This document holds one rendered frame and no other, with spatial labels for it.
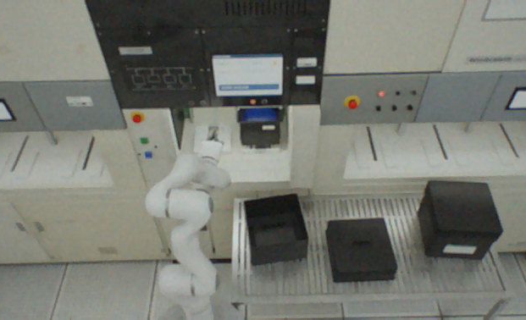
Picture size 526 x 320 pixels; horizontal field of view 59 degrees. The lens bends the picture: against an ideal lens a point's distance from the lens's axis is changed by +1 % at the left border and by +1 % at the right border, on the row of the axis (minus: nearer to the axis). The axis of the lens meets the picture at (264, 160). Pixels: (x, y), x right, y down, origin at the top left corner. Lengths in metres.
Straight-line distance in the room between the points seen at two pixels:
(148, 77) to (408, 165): 1.44
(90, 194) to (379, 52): 1.66
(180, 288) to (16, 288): 1.83
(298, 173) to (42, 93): 1.22
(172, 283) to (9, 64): 1.09
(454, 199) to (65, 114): 1.82
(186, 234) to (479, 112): 1.42
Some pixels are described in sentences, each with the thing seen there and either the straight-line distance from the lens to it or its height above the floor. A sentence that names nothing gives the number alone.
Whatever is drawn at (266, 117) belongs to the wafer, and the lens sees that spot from 2.52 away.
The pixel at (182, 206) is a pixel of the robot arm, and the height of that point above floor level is 1.54.
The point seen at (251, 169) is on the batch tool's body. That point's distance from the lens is 2.51.
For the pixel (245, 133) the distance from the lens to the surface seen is 2.46.
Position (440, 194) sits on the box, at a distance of 2.36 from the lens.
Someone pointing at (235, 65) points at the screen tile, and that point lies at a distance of 1.92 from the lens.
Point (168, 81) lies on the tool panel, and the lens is 2.00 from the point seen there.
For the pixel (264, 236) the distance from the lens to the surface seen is 2.37.
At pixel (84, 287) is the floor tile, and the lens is 3.32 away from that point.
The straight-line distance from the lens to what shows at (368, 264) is 2.23.
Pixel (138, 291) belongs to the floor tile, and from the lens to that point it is 3.20.
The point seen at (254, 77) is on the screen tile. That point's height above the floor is 1.56.
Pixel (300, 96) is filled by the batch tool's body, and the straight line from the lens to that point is 2.03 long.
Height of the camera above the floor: 2.78
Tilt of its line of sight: 49 degrees down
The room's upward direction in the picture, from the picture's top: 1 degrees counter-clockwise
